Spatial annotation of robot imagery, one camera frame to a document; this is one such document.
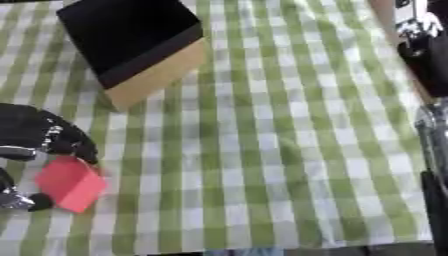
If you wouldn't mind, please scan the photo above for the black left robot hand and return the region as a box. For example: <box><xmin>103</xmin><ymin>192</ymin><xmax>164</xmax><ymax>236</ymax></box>
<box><xmin>0</xmin><ymin>102</ymin><xmax>102</xmax><ymax>213</ymax></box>

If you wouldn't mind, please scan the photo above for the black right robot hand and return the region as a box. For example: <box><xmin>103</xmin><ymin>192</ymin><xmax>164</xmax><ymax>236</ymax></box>
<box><xmin>395</xmin><ymin>32</ymin><xmax>448</xmax><ymax>100</ymax></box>

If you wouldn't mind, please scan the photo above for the red block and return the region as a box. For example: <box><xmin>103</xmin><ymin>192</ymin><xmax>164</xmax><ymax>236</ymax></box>
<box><xmin>33</xmin><ymin>155</ymin><xmax>111</xmax><ymax>214</ymax></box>

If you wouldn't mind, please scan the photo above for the tan cardboard box black inside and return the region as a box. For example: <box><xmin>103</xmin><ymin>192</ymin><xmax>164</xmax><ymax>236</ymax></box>
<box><xmin>54</xmin><ymin>0</ymin><xmax>210</xmax><ymax>113</ymax></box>

